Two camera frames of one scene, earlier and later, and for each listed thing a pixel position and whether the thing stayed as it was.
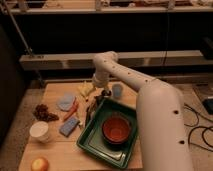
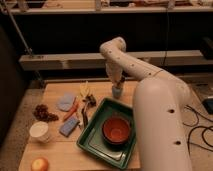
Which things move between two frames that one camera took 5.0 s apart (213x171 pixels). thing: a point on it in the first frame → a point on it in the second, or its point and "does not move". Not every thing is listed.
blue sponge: x=69 y=126 does not move
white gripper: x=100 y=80 → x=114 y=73
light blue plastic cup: x=117 y=90 does not move
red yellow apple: x=39 y=164 does not move
